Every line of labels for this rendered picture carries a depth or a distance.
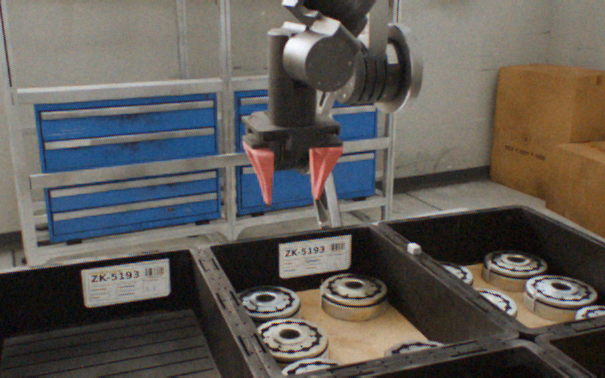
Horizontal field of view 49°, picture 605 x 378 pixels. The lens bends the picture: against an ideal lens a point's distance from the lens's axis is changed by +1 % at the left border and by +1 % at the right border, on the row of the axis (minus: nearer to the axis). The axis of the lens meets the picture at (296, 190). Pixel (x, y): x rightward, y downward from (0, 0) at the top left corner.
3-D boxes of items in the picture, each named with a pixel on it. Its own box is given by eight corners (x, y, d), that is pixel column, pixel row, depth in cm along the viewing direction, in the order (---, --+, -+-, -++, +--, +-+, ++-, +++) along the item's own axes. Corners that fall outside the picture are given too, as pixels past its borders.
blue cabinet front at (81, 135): (50, 242, 266) (33, 104, 249) (220, 216, 295) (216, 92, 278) (50, 244, 263) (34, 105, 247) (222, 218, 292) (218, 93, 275)
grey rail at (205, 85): (6, 101, 251) (5, 89, 249) (386, 77, 319) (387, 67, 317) (7, 105, 242) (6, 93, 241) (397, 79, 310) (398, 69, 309)
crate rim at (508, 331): (198, 258, 102) (197, 243, 101) (372, 235, 112) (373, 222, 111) (275, 407, 66) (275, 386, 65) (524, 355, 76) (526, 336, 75)
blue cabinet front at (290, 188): (237, 214, 298) (233, 91, 281) (373, 194, 327) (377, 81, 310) (239, 216, 295) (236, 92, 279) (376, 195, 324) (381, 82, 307)
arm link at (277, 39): (305, 20, 77) (260, 21, 75) (331, 25, 72) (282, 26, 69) (304, 78, 80) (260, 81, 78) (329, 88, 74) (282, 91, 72)
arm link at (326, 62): (359, 14, 79) (311, -36, 75) (412, 22, 69) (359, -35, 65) (299, 94, 79) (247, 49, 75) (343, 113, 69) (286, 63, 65)
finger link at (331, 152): (343, 204, 80) (345, 129, 77) (287, 211, 77) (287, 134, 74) (322, 187, 86) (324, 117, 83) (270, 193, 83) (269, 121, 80)
